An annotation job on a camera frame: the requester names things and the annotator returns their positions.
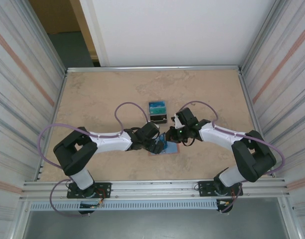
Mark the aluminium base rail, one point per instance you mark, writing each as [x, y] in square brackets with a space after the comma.
[154, 189]

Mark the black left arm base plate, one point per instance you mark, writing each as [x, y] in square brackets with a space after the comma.
[105, 190]

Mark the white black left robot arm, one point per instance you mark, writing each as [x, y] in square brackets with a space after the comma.
[110, 142]

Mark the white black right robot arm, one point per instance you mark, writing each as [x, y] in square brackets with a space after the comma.
[217, 132]

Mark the clear acrylic card stand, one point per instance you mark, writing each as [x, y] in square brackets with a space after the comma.
[158, 119]

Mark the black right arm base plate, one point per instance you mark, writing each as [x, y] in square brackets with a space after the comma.
[204, 189]

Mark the dark blue card stack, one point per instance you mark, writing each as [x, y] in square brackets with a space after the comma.
[157, 103]

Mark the aluminium frame post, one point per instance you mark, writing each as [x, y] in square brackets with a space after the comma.
[261, 37]
[45, 37]

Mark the light blue plastic card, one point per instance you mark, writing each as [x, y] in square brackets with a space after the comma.
[172, 147]

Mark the aluminium table edge rail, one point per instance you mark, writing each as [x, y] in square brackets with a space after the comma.
[256, 124]
[52, 124]
[154, 68]

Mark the teal card stack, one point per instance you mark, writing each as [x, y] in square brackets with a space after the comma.
[157, 110]

